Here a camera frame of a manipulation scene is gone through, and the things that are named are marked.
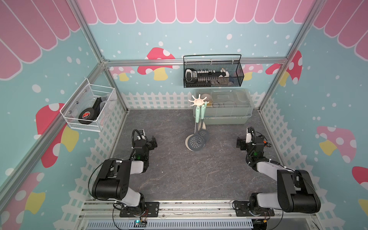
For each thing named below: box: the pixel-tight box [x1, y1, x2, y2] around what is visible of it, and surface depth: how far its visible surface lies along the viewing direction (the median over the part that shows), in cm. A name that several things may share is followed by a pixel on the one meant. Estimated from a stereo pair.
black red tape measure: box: [78, 97, 103, 125], surface depth 70 cm
